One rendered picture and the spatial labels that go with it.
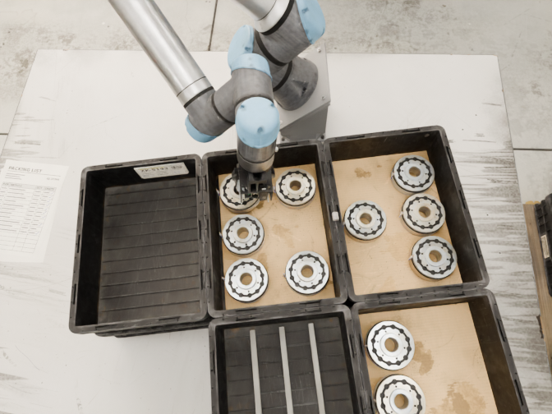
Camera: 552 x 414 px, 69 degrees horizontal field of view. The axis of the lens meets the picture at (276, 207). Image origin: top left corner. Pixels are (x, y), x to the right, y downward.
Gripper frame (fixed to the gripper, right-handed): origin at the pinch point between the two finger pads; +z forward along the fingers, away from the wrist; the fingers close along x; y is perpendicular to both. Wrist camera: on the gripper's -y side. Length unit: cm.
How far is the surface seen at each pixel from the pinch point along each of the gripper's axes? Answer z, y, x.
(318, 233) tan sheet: 2.1, 12.6, 15.4
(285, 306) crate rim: -6.5, 30.6, 4.1
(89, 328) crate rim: -1.1, 30.4, -37.3
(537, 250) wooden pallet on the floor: 58, 11, 117
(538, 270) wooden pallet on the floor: 58, 19, 115
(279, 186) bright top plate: 0.4, -0.4, 7.0
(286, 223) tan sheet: 3.1, 8.8, 7.8
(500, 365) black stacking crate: -9, 47, 46
